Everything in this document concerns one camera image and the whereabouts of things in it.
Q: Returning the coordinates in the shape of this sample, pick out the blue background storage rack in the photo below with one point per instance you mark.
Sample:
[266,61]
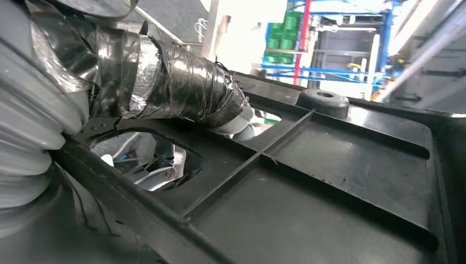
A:
[386,36]

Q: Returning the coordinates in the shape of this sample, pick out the red vertical post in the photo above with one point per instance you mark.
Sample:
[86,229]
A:
[302,43]

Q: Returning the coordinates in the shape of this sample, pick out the green plastic crate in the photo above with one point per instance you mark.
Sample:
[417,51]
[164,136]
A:
[293,29]
[278,58]
[276,36]

